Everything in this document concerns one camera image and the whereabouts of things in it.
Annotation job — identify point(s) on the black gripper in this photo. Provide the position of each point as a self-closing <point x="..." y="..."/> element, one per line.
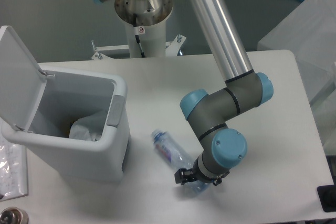
<point x="183" y="176"/>

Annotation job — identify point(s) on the clear plastic water bottle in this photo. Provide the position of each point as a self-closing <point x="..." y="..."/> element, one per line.
<point x="176" y="157"/>

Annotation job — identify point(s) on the white plastic wrapper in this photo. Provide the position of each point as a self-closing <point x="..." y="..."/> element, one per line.
<point x="88" y="128"/>

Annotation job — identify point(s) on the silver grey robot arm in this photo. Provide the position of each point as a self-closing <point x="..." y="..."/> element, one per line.
<point x="207" y="114"/>

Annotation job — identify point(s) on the white open trash can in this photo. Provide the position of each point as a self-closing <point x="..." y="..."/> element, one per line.
<point x="28" y="88"/>

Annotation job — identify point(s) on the black device at edge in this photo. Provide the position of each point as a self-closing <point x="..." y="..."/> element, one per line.
<point x="326" y="195"/>

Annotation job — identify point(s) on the clear plastic document sleeve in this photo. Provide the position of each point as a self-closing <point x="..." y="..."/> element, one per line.
<point x="14" y="175"/>

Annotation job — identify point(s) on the round metal connector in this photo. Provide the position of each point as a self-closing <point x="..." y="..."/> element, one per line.
<point x="14" y="215"/>

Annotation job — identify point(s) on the white pedestal base frame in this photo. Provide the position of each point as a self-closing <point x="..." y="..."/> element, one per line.
<point x="173" y="48"/>

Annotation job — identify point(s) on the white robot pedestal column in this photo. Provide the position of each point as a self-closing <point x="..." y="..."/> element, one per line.
<point x="149" y="41"/>

